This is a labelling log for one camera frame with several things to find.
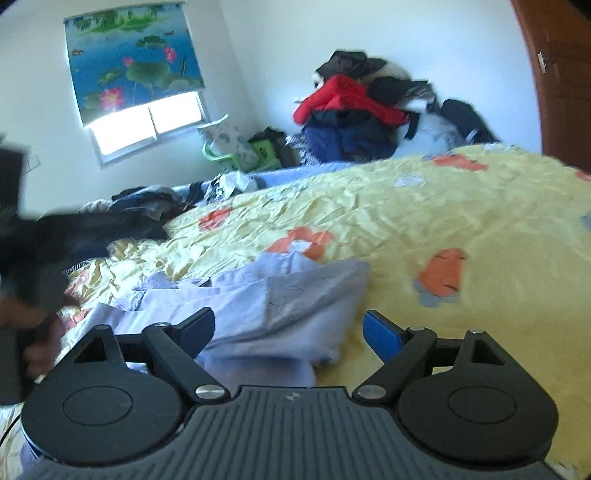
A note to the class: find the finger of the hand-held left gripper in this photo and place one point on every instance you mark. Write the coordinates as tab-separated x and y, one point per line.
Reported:
92	230

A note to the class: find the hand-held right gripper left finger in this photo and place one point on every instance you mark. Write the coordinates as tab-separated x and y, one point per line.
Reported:
198	325

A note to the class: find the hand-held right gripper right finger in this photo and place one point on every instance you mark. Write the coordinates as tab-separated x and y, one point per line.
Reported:
383	337

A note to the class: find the light lavender garment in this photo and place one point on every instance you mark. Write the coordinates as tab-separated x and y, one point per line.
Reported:
277	304

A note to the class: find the pile of dark clothes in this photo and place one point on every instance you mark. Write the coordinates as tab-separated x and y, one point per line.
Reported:
138	207

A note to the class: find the black and white clothes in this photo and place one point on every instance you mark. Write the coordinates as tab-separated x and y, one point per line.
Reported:
231	184

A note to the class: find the person's left hand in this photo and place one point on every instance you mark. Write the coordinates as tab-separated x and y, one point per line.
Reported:
44	332

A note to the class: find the window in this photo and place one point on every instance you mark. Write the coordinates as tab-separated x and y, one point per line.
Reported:
138	129

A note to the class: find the yellow printed bedspread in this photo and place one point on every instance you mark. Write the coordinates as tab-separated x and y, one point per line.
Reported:
461	217

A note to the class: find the green plastic chair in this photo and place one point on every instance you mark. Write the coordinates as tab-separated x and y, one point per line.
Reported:
231	159

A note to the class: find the pale floral cloth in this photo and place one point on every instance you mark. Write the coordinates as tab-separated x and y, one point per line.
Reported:
228	136

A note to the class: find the blue bed sheet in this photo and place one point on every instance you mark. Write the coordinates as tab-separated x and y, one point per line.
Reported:
286	173

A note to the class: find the lotus print roller blind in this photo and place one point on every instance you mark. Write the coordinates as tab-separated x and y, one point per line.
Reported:
129	55

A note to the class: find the dark green bag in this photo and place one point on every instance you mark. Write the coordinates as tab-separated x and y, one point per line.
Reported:
277	143

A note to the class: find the navy padded jacket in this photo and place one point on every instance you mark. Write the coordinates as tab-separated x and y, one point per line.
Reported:
346	136

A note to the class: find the white bundle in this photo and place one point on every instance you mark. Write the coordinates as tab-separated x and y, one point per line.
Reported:
429	136

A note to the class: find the black bag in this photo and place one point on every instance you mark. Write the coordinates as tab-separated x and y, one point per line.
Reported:
466	120

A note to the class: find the red jacket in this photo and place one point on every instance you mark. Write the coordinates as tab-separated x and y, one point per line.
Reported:
341	94

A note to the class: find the black garment heap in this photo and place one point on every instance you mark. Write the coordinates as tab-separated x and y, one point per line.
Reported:
388	78

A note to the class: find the brown wooden door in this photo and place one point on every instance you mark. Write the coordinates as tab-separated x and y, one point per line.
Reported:
563	83

